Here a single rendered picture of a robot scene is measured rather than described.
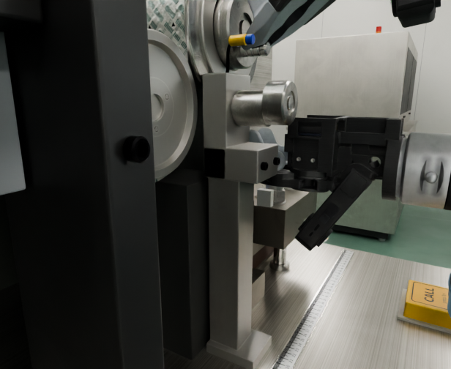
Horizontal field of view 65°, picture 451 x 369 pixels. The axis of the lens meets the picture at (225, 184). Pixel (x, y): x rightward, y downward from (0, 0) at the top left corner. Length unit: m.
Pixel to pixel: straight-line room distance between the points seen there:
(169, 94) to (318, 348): 0.33
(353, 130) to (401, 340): 0.26
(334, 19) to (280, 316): 4.75
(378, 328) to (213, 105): 0.35
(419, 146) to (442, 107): 4.47
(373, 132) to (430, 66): 4.46
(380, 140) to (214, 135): 0.17
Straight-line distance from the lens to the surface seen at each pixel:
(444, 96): 4.85
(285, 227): 0.51
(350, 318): 0.52
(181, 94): 0.34
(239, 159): 0.33
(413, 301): 0.54
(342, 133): 0.40
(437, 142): 0.39
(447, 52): 4.87
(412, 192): 0.39
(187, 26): 0.34
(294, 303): 0.53
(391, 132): 0.39
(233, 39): 0.33
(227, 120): 0.33
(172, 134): 0.33
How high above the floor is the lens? 1.18
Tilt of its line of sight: 14 degrees down
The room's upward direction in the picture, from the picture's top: straight up
